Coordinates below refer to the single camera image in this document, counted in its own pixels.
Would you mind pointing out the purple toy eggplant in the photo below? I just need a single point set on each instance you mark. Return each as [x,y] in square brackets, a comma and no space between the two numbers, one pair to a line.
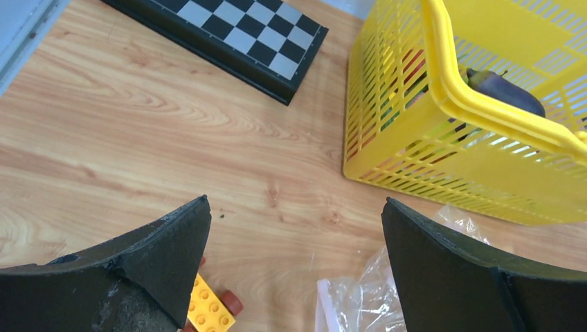
[497,87]

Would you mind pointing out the clear zip top bag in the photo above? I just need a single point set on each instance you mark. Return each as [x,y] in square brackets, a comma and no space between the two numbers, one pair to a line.
[373,302]

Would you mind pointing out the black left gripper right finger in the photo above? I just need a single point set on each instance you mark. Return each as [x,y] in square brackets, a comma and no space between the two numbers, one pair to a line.
[502,291]

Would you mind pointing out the yellow plastic basket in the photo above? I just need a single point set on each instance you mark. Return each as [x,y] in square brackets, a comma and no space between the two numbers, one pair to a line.
[414,125]

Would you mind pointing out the yellow red toy block car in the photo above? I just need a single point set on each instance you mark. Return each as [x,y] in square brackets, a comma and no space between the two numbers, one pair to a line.
[208,311]

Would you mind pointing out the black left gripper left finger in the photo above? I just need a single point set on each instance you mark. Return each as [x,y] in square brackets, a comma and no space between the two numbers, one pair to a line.
[138,281]

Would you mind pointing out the black white checkerboard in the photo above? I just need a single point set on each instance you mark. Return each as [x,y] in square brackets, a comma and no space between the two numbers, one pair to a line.
[268,44]

